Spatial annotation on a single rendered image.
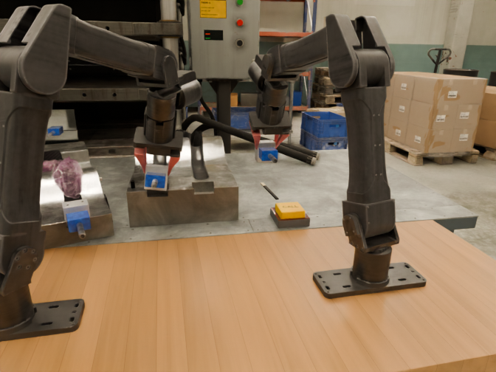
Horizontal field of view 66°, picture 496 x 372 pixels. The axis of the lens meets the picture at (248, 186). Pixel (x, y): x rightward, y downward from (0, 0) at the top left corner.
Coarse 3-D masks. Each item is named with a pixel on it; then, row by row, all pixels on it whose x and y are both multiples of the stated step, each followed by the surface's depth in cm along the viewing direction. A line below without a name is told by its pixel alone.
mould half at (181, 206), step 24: (216, 144) 117; (216, 168) 107; (144, 192) 88; (168, 192) 89; (192, 192) 90; (216, 192) 91; (144, 216) 90; (168, 216) 91; (192, 216) 92; (216, 216) 93
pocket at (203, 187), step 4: (192, 184) 94; (196, 184) 94; (200, 184) 94; (204, 184) 94; (208, 184) 95; (212, 184) 95; (196, 188) 94; (200, 188) 95; (204, 188) 95; (208, 188) 95; (212, 188) 95; (196, 192) 95; (200, 192) 95; (204, 192) 95; (208, 192) 95; (212, 192) 95
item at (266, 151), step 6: (264, 144) 103; (270, 144) 103; (258, 150) 103; (264, 150) 100; (270, 150) 100; (276, 150) 100; (258, 156) 103; (264, 156) 100; (270, 156) 97; (276, 156) 100
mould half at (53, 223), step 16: (64, 144) 119; (80, 144) 120; (80, 160) 113; (48, 176) 94; (96, 176) 98; (48, 192) 91; (96, 192) 94; (48, 208) 86; (96, 208) 86; (48, 224) 79; (64, 224) 80; (96, 224) 83; (112, 224) 85; (48, 240) 80; (64, 240) 81; (80, 240) 83
